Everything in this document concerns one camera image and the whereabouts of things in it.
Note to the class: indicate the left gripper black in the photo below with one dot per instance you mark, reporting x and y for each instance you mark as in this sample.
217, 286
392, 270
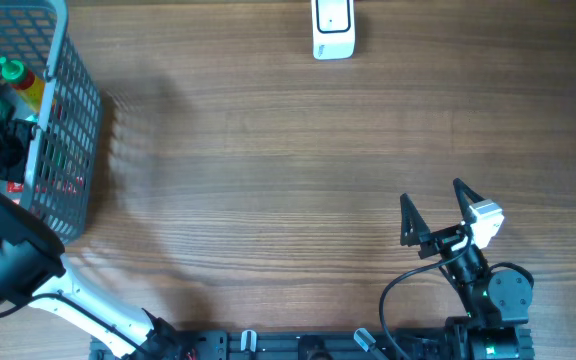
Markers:
17, 170

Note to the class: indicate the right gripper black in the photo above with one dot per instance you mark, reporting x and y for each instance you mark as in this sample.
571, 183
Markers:
411, 236

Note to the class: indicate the sauce bottle green cap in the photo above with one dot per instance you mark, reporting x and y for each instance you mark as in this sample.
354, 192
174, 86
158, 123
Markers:
26, 83

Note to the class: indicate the red coffee stick sachet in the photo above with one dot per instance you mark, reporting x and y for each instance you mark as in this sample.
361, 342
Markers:
14, 187

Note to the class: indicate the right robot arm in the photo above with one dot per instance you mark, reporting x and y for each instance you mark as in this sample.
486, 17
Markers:
496, 298

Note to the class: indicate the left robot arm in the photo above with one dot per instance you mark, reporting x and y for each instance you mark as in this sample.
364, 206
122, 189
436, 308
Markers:
35, 272

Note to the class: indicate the white barcode scanner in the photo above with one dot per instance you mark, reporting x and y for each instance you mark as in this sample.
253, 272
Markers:
333, 29

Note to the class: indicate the grey plastic mesh basket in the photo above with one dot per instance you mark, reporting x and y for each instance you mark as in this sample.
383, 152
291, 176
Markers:
62, 151

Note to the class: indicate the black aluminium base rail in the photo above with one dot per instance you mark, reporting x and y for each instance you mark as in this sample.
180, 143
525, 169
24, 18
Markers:
343, 345

